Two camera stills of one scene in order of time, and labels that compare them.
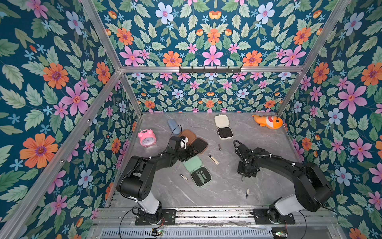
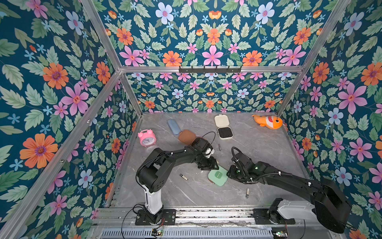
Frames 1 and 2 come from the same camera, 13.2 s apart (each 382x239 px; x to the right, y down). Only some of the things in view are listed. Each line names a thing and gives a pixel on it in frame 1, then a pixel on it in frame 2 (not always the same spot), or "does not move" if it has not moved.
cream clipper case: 224,131 does not move
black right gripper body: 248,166 → 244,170
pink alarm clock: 147,138 does not move
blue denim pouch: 173,126 does not move
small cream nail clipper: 183,177 does not move
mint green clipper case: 200,176 → 218,177
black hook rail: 210,70 does not move
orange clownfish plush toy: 271,122 does not move
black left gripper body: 183,155 → 205,164
